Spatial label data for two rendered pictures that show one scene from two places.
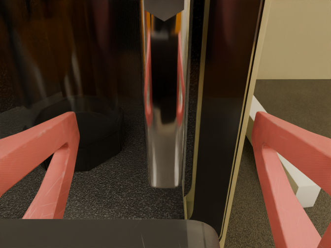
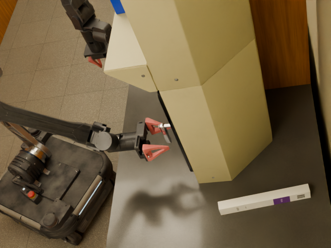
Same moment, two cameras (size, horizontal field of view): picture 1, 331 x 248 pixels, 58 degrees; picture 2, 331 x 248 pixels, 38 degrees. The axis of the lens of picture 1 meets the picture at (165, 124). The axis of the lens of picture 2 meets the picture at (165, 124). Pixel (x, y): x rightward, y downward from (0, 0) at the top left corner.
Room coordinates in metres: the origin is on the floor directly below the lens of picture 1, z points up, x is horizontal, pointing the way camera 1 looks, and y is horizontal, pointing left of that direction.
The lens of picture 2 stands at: (0.47, -0.85, 2.28)
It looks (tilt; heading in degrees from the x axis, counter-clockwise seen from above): 49 degrees down; 113
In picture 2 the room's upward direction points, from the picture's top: 24 degrees counter-clockwise
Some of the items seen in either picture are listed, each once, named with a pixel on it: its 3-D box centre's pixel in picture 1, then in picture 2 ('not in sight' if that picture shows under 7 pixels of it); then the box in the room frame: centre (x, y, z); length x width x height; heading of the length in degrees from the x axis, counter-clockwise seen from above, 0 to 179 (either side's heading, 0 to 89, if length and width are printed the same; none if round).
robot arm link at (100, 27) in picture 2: not in sight; (95, 24); (-0.14, 0.39, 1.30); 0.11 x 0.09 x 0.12; 154
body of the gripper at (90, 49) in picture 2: not in sight; (95, 43); (-0.18, 0.41, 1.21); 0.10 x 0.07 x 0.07; 0
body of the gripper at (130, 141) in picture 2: not in sight; (133, 140); (-0.01, 0.00, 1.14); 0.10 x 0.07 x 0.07; 90
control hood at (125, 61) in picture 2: not in sight; (137, 38); (0.09, 0.11, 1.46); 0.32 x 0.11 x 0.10; 90
